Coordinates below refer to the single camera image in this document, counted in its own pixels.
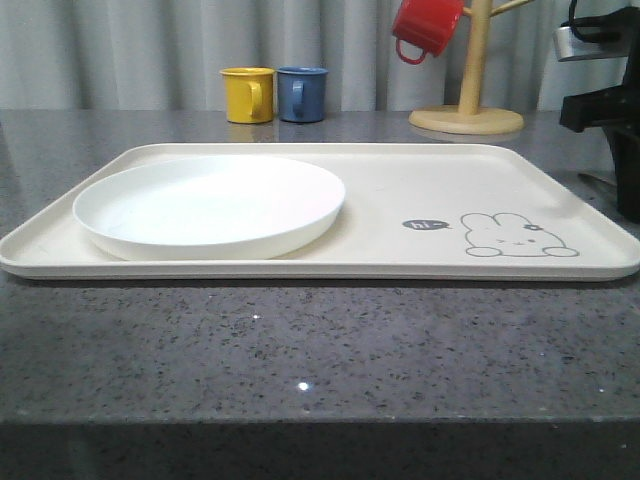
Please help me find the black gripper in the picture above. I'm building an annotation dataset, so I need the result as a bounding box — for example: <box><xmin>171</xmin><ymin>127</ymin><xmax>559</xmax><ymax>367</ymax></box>
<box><xmin>560</xmin><ymin>49</ymin><xmax>640</xmax><ymax>223</ymax></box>

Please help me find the steel chopstick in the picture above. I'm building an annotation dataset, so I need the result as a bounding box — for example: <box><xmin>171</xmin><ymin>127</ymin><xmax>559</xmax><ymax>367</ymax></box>
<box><xmin>578</xmin><ymin>172</ymin><xmax>617</xmax><ymax>187</ymax></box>

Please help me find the white round plate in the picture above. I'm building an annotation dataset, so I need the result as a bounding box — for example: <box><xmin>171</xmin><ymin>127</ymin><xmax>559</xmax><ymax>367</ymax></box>
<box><xmin>72</xmin><ymin>155</ymin><xmax>346</xmax><ymax>261</ymax></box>

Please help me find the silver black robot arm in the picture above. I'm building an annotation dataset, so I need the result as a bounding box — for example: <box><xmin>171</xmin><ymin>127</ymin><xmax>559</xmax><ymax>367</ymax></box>
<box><xmin>554</xmin><ymin>1</ymin><xmax>639</xmax><ymax>223</ymax></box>

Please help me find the wooden mug tree stand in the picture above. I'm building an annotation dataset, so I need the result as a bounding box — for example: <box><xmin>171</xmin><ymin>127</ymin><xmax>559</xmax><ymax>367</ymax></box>
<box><xmin>408</xmin><ymin>0</ymin><xmax>529</xmax><ymax>135</ymax></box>

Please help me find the cream rabbit serving tray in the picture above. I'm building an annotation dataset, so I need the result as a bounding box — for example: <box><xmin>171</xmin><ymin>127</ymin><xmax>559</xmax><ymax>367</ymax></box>
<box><xmin>1</xmin><ymin>143</ymin><xmax>639</xmax><ymax>281</ymax></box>

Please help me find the red enamel mug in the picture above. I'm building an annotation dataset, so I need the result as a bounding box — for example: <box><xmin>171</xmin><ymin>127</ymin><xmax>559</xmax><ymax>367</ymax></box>
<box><xmin>392</xmin><ymin>0</ymin><xmax>464</xmax><ymax>65</ymax></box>

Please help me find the blue enamel mug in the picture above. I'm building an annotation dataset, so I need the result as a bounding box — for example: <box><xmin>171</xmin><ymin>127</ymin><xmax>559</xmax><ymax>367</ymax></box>
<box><xmin>277</xmin><ymin>66</ymin><xmax>328</xmax><ymax>123</ymax></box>

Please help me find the yellow enamel mug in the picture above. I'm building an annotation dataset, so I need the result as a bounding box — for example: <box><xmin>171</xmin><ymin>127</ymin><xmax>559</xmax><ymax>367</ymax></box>
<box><xmin>220</xmin><ymin>67</ymin><xmax>275</xmax><ymax>124</ymax></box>

